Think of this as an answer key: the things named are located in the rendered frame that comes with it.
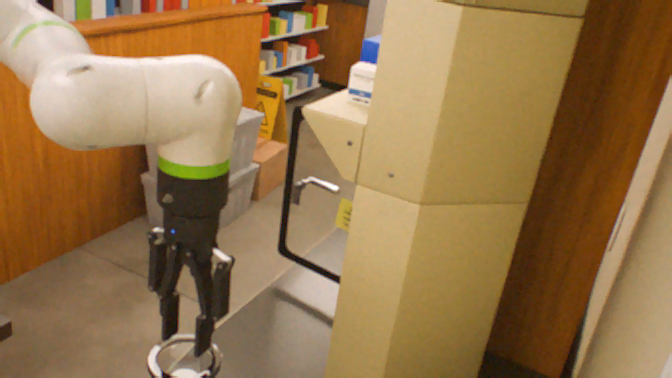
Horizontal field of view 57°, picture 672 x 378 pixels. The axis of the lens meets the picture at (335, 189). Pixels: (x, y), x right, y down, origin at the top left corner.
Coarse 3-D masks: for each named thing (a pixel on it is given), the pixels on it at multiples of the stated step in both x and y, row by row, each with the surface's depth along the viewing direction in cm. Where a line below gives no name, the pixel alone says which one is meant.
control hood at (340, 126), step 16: (336, 96) 107; (304, 112) 99; (320, 112) 98; (336, 112) 99; (352, 112) 100; (368, 112) 101; (320, 128) 98; (336, 128) 97; (352, 128) 96; (336, 144) 98; (352, 144) 97; (336, 160) 99; (352, 160) 98; (352, 176) 99
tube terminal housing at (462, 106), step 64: (384, 64) 90; (448, 64) 86; (512, 64) 89; (384, 128) 93; (448, 128) 90; (512, 128) 94; (384, 192) 97; (448, 192) 95; (512, 192) 99; (384, 256) 101; (448, 256) 101; (512, 256) 108; (384, 320) 105; (448, 320) 108
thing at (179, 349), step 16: (176, 336) 96; (192, 336) 97; (160, 352) 94; (176, 352) 97; (192, 352) 97; (208, 352) 96; (160, 368) 95; (176, 368) 98; (192, 368) 99; (208, 368) 91
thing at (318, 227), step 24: (312, 144) 140; (312, 168) 142; (336, 168) 138; (312, 192) 144; (336, 192) 140; (312, 216) 146; (336, 216) 142; (288, 240) 153; (312, 240) 149; (336, 240) 144; (336, 264) 146
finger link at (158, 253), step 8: (152, 232) 85; (152, 240) 86; (152, 248) 86; (160, 248) 87; (152, 256) 87; (160, 256) 87; (152, 264) 87; (160, 264) 88; (152, 272) 88; (160, 272) 89; (152, 280) 88; (152, 288) 89
